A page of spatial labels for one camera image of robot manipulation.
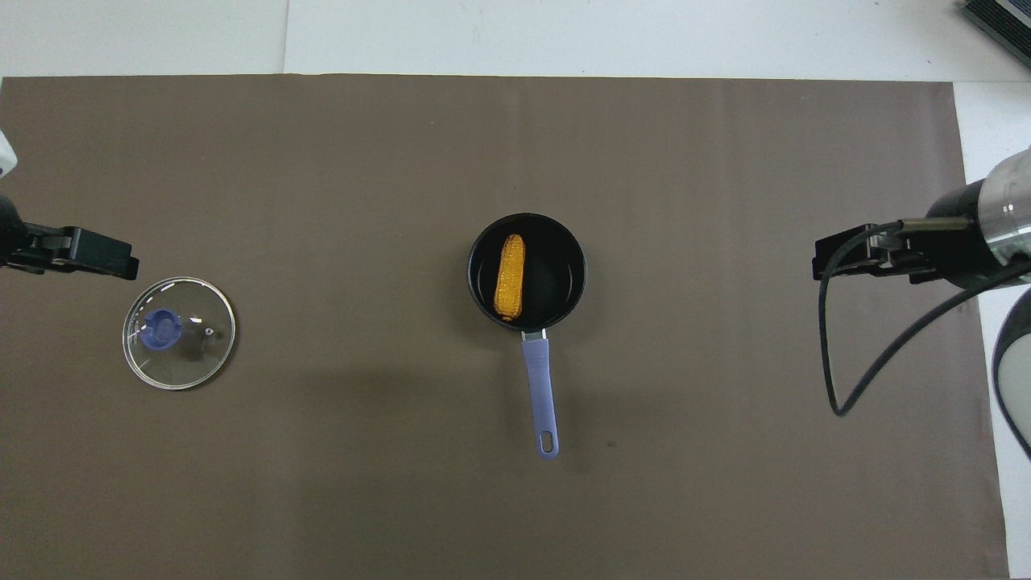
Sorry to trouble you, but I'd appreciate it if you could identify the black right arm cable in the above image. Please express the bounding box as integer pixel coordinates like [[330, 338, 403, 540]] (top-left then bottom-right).
[[818, 217, 1031, 417]]

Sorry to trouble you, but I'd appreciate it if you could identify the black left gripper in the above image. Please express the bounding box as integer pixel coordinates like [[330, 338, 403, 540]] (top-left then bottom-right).
[[0, 195, 140, 281]]

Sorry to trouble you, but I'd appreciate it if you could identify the black ribbed device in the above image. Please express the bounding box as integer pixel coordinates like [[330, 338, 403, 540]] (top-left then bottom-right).
[[963, 0, 1031, 48]]

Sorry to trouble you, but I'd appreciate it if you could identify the brown table mat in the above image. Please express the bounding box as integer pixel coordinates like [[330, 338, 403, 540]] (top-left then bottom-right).
[[0, 75, 1012, 580]]

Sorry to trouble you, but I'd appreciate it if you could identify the glass lid blue knob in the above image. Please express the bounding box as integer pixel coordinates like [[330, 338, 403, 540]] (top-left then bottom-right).
[[122, 277, 237, 392]]

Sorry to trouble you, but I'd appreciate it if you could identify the dark blue saucepan purple handle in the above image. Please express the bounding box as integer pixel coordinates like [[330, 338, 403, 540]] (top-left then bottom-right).
[[467, 213, 587, 460]]

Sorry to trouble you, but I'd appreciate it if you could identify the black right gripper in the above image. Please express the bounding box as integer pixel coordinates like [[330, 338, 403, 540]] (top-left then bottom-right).
[[812, 180, 1000, 292]]

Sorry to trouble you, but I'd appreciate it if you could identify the yellow toy corn cob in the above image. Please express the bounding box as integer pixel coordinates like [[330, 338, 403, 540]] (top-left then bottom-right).
[[494, 234, 526, 323]]

